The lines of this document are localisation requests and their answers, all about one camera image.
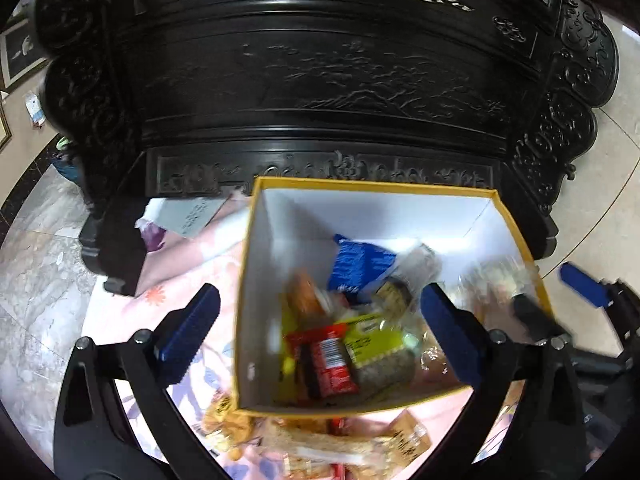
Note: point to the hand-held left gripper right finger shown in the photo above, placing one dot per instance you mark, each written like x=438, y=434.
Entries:
x=445, y=325

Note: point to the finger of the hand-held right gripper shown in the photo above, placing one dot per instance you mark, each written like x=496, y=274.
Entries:
x=585, y=282
x=537, y=317

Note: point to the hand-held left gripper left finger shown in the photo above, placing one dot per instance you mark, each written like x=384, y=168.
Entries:
x=192, y=325

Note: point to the clear puffed snack bag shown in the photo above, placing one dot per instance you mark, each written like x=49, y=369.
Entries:
x=500, y=280

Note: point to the green snack packet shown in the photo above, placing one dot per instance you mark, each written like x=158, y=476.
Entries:
x=380, y=355

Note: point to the yellow barcode snack packet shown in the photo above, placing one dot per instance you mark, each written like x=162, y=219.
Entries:
x=289, y=355

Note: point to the red snack packet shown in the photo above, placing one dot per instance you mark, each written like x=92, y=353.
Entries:
x=325, y=360

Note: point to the yellow cardboard box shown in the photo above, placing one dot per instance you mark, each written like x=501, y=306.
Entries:
x=370, y=210

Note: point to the clear brown nut bag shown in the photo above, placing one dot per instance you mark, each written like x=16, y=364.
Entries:
x=435, y=360

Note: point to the pink floral cloth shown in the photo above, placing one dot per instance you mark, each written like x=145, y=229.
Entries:
x=200, y=260

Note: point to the purple cloth piece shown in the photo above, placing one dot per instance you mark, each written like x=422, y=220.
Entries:
x=152, y=235

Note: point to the blue snack packet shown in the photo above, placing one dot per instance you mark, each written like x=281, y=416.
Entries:
x=360, y=262

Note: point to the brown snack packet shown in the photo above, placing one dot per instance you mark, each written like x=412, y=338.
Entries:
x=227, y=425

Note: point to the white paper sheet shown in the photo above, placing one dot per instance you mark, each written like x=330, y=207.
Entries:
x=192, y=215

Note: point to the orange snack packet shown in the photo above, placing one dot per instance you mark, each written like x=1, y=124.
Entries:
x=305, y=295

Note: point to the beige snack packet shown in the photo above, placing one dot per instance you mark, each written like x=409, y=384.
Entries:
x=407, y=437

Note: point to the pale rice cracker packet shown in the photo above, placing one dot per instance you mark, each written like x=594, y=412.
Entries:
x=325, y=452

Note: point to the blue and green bag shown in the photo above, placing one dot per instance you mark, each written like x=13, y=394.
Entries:
x=67, y=162

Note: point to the dark carved wooden cabinet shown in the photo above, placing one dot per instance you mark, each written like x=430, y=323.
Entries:
x=325, y=70

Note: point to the dark framed picture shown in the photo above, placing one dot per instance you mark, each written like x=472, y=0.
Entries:
x=22, y=52

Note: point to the white wall device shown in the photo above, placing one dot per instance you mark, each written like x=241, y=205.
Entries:
x=36, y=110

